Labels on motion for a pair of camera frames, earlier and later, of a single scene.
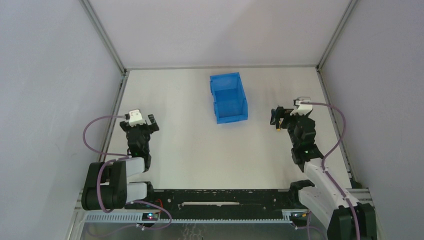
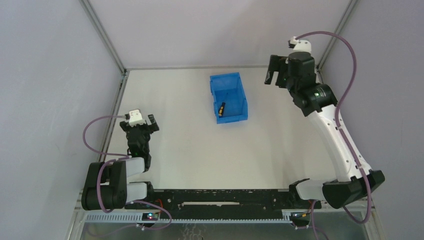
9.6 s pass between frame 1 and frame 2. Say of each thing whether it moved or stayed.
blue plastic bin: stayed
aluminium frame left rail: stayed
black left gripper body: stayed
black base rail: stayed
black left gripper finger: stayed
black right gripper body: moved
